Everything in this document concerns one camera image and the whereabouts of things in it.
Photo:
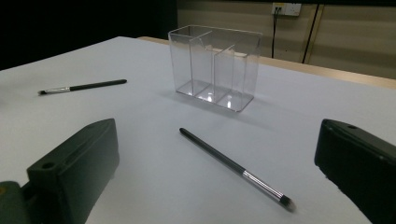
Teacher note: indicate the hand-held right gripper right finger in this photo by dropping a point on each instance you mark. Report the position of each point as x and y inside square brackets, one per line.
[358, 161]

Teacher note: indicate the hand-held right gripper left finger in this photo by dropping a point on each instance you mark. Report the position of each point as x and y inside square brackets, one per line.
[74, 161]

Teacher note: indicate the thin black makeup brush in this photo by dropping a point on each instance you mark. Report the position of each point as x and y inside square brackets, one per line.
[93, 85]

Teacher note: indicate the thick black makeup brush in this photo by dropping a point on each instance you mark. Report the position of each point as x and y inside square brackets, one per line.
[218, 155]

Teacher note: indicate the clear acrylic organizer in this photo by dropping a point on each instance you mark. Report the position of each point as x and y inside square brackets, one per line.
[218, 77]

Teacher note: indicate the black curtain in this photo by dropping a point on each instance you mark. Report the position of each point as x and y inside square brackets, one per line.
[62, 25]

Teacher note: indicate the vertical wall trim strip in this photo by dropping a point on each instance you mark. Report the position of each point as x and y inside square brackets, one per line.
[312, 31]

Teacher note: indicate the white wall socket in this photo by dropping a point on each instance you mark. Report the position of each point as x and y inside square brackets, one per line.
[292, 9]

